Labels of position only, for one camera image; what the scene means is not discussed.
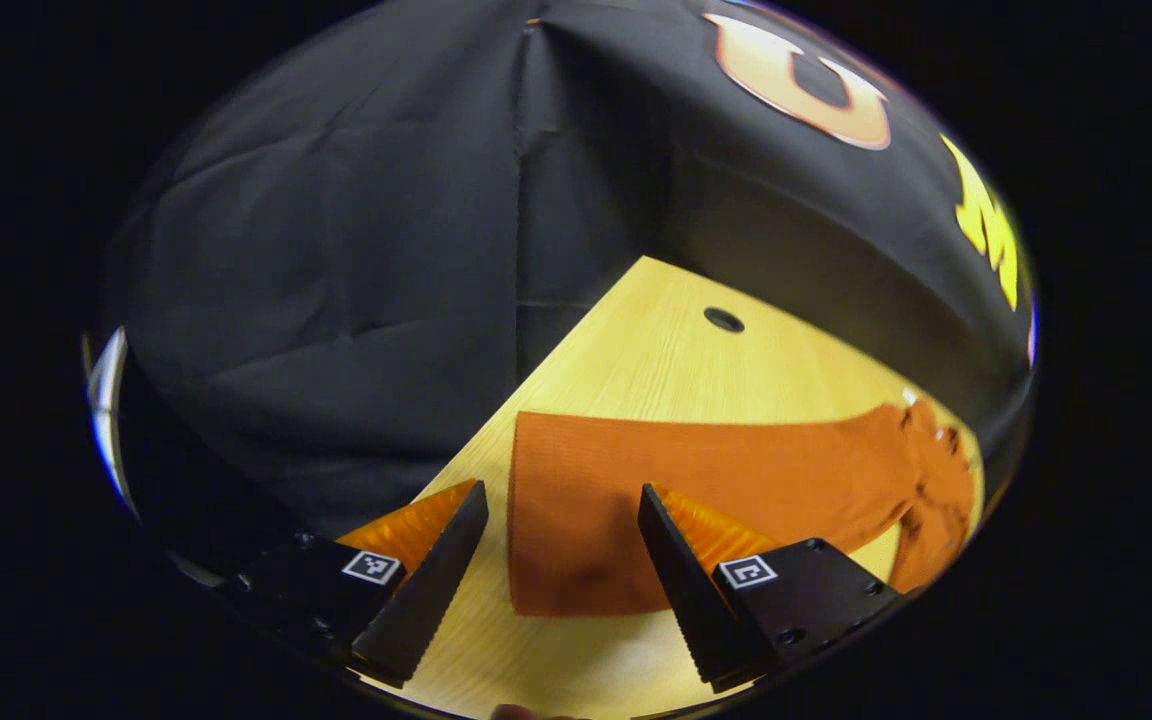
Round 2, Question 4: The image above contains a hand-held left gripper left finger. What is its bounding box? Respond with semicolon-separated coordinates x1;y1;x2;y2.
219;480;489;689

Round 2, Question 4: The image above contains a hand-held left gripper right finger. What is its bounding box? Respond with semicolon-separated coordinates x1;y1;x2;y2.
639;484;902;693

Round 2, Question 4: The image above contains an orange button-up garment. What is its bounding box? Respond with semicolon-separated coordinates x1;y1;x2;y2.
508;400;977;618

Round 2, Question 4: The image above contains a black backdrop cloth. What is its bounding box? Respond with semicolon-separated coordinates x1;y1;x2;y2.
106;0;1037;576

